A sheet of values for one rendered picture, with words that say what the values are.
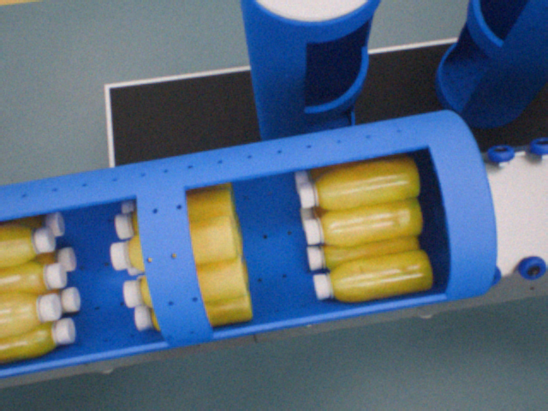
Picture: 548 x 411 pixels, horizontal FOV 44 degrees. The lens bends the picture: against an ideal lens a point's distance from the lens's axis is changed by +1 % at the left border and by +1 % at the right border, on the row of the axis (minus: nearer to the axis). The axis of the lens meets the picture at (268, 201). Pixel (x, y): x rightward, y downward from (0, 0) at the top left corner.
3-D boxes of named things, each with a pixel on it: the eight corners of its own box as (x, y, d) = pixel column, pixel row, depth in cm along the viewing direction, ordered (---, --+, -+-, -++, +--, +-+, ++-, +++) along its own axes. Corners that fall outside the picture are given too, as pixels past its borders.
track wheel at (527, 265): (550, 259, 112) (545, 252, 113) (522, 265, 112) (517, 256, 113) (547, 279, 114) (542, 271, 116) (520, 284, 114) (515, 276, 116)
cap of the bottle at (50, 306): (50, 322, 104) (62, 320, 104) (40, 320, 100) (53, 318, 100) (48, 297, 105) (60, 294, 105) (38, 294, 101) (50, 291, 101)
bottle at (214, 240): (239, 266, 98) (128, 286, 98) (238, 245, 104) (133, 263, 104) (231, 226, 95) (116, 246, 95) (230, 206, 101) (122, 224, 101)
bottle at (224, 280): (247, 284, 107) (145, 302, 107) (240, 246, 105) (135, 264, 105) (248, 303, 100) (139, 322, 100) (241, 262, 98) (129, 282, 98)
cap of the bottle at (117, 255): (128, 272, 99) (116, 275, 99) (131, 259, 102) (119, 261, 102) (121, 249, 97) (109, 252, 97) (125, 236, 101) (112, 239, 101)
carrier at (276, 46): (247, 157, 207) (338, 183, 203) (212, 2, 122) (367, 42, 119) (276, 74, 213) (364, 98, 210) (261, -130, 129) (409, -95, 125)
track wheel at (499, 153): (519, 160, 117) (519, 150, 117) (493, 165, 117) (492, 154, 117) (509, 152, 122) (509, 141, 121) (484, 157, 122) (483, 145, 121)
